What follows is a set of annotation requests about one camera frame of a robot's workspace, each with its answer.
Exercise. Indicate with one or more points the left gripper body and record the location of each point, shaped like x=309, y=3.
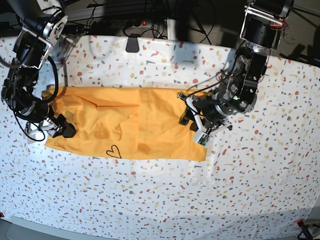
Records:
x=209, y=111

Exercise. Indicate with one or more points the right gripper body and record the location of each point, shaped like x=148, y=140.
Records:
x=47, y=125

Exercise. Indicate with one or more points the yellow T-shirt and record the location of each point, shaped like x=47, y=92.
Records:
x=127, y=123

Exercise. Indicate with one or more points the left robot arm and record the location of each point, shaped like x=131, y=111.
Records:
x=263, y=22

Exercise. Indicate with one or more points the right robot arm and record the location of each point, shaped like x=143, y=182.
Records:
x=41, y=30

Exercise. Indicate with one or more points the black table clamp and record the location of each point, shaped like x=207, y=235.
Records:
x=132, y=45

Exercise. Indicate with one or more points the black power strip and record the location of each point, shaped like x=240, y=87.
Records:
x=121, y=23

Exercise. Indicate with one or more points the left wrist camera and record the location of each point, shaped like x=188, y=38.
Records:
x=202, y=138

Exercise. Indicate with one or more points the aluminium profile post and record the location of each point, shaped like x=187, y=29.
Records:
x=171, y=29

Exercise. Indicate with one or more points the red clamp handle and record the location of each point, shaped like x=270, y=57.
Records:
x=304, y=231

